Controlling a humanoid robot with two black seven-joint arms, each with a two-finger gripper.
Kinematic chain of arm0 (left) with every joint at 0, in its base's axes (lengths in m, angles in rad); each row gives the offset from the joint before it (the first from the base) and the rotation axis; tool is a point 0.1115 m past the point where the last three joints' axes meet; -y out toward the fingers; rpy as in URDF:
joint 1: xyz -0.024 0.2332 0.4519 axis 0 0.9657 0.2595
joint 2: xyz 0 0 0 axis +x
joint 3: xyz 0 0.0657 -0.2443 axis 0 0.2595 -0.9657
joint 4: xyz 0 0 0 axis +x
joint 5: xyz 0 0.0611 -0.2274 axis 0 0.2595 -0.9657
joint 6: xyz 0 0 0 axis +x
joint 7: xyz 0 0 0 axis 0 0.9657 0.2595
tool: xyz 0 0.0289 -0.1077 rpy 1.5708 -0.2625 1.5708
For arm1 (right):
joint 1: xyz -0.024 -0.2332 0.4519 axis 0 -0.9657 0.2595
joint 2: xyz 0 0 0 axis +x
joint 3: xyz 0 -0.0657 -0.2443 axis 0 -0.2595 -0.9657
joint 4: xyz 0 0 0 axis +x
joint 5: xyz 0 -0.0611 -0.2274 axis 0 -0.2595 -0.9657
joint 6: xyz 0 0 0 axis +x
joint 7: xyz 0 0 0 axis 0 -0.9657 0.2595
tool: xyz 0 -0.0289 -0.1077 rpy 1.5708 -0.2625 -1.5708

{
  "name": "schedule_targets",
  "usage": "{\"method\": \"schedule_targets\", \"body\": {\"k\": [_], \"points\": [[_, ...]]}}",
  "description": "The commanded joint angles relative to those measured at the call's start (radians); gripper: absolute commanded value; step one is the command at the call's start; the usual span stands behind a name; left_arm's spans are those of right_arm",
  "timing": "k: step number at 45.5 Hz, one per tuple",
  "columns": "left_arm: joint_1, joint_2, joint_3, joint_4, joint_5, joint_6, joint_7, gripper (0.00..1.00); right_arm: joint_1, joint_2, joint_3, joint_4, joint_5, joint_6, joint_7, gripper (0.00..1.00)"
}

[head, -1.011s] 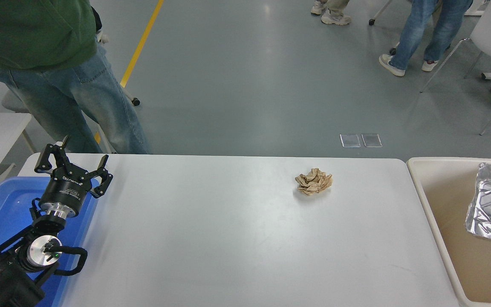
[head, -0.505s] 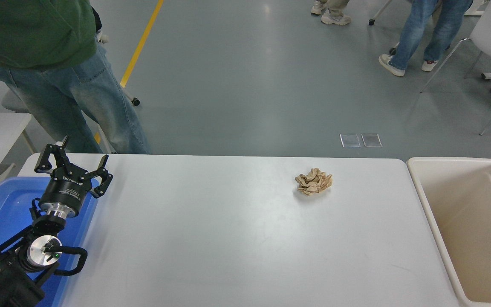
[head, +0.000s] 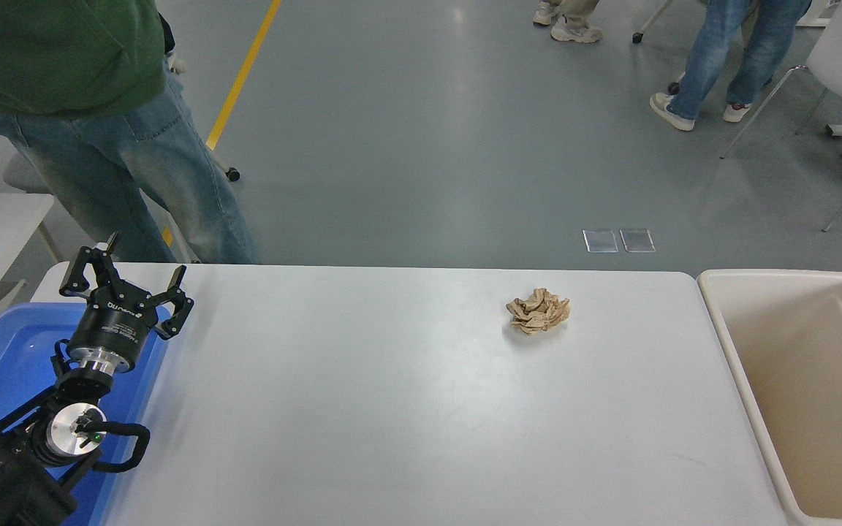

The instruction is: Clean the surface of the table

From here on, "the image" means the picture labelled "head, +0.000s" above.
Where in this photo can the blue plastic tray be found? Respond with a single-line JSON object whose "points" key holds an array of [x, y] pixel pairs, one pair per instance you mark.
{"points": [[4, 351]]}

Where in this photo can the white rolling chair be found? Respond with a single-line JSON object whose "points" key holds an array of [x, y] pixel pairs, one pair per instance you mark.
{"points": [[220, 162], [636, 36]]}

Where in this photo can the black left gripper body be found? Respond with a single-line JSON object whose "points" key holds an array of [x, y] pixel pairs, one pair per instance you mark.
{"points": [[114, 325]]}

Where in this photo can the clear floor plate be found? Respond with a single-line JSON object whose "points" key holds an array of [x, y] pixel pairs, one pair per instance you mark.
{"points": [[637, 240], [600, 241]]}

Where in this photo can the large pale bin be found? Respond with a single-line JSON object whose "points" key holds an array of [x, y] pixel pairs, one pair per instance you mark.
{"points": [[808, 409]]}

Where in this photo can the person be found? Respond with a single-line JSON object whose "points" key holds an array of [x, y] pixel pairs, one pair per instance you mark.
{"points": [[26, 58], [713, 44], [574, 25]]}

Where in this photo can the black backpack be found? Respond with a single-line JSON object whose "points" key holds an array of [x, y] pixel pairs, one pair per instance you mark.
{"points": [[168, 33]]}

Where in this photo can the crumpled tan paper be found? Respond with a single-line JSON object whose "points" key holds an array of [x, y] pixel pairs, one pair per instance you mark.
{"points": [[538, 312]]}

